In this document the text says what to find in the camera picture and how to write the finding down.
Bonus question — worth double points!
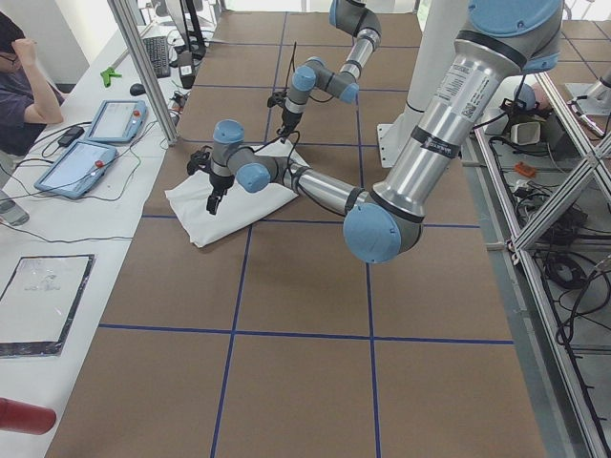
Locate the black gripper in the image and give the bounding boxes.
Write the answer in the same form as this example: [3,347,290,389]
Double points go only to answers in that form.
[279,110,302,143]
[206,174,234,216]

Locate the white long-sleeve printed shirt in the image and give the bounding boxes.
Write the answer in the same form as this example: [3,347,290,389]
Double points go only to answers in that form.
[164,140,302,248]

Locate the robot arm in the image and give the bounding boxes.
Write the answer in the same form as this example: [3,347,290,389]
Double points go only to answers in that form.
[203,1,563,263]
[267,1,382,138]

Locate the blue teach pendant far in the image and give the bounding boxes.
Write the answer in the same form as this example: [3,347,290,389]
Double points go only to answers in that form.
[85,99,148,143]

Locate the blue teach pendant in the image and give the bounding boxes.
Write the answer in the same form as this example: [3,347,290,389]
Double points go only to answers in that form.
[85,99,148,143]
[34,140,117,199]

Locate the black computer mouse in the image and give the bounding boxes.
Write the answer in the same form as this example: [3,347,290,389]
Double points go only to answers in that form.
[130,83,145,96]

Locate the blue teach pendant near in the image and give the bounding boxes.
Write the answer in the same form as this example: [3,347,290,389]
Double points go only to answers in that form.
[34,140,117,199]

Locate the black keyboard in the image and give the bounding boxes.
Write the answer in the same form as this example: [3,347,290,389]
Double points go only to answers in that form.
[142,35,171,78]

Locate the black power adapter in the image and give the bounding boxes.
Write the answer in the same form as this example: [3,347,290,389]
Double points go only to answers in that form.
[57,126,85,148]

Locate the green plastic tool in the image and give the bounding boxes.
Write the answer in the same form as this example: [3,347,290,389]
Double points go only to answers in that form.
[100,67,122,88]

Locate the seated person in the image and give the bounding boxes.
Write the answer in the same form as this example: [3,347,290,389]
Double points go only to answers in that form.
[1,14,65,184]

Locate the black framed white board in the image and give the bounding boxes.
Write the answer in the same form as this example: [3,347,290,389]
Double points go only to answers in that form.
[1,254,95,359]

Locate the red cylinder bottle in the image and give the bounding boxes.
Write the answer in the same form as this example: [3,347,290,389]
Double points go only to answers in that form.
[1,398,56,435]

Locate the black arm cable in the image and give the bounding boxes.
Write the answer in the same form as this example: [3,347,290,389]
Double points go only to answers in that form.
[274,41,298,96]
[252,131,364,211]

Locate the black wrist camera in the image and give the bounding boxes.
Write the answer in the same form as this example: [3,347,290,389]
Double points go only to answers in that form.
[266,92,286,109]
[186,147,211,176]

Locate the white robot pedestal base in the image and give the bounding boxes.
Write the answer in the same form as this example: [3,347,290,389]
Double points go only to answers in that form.
[377,0,468,169]

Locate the grey aluminium frame post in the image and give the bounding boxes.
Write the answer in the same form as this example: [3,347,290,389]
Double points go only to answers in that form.
[107,0,179,146]

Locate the aluminium frame rack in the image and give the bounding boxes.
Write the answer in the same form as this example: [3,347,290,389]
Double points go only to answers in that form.
[463,40,610,457]

